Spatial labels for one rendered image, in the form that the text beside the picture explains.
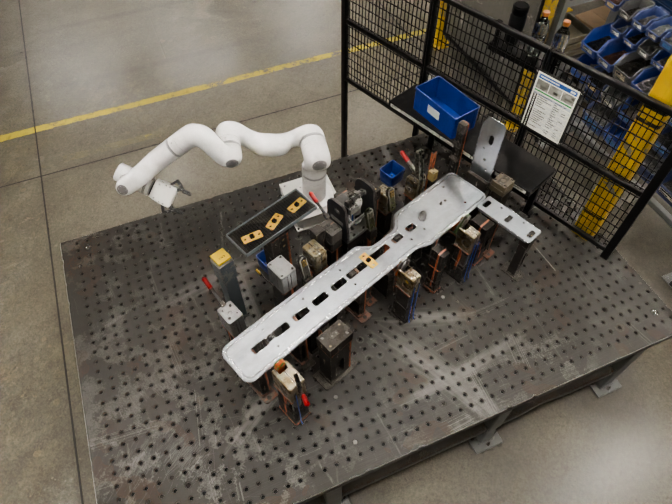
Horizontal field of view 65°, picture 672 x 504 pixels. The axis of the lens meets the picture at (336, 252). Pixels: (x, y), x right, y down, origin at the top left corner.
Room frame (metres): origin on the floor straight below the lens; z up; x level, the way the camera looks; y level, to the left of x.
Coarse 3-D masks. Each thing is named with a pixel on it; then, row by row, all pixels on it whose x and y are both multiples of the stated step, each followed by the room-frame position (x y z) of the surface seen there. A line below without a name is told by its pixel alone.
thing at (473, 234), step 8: (464, 232) 1.40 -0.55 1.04; (472, 232) 1.39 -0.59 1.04; (456, 240) 1.42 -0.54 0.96; (464, 240) 1.39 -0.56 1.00; (472, 240) 1.36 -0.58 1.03; (456, 248) 1.41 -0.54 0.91; (464, 248) 1.38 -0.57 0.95; (472, 248) 1.36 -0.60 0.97; (456, 256) 1.40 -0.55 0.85; (464, 256) 1.38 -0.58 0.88; (472, 256) 1.38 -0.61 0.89; (456, 264) 1.39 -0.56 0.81; (464, 264) 1.38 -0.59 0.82; (448, 272) 1.41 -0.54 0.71; (456, 272) 1.38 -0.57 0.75; (464, 272) 1.38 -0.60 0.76; (456, 280) 1.37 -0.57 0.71; (464, 280) 1.36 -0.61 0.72
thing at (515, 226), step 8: (488, 200) 1.61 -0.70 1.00; (496, 200) 1.61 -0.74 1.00; (480, 208) 1.57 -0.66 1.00; (488, 208) 1.57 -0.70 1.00; (496, 208) 1.56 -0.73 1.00; (504, 208) 1.56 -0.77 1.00; (488, 216) 1.52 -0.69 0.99; (496, 216) 1.52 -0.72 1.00; (504, 216) 1.52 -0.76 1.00; (512, 216) 1.52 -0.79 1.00; (520, 216) 1.52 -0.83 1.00; (504, 224) 1.47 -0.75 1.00; (512, 224) 1.47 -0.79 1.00; (520, 224) 1.47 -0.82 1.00; (528, 224) 1.47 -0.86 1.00; (512, 232) 1.43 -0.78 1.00; (520, 232) 1.42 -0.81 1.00; (528, 232) 1.42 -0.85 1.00; (536, 232) 1.42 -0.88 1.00; (528, 240) 1.38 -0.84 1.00
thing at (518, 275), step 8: (520, 240) 1.41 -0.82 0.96; (520, 248) 1.41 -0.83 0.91; (528, 248) 1.40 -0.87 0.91; (520, 256) 1.40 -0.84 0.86; (504, 264) 1.46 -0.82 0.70; (512, 264) 1.41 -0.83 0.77; (520, 264) 1.42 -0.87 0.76; (504, 272) 1.41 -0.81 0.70; (512, 272) 1.40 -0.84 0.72; (520, 272) 1.41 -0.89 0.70
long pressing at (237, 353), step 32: (448, 192) 1.67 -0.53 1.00; (480, 192) 1.66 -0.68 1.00; (416, 224) 1.48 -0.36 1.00; (448, 224) 1.48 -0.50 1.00; (352, 256) 1.31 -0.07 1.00; (384, 256) 1.31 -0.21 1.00; (320, 288) 1.15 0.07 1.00; (352, 288) 1.15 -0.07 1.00; (288, 320) 1.00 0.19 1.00; (320, 320) 1.00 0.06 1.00; (224, 352) 0.87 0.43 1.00; (288, 352) 0.87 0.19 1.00
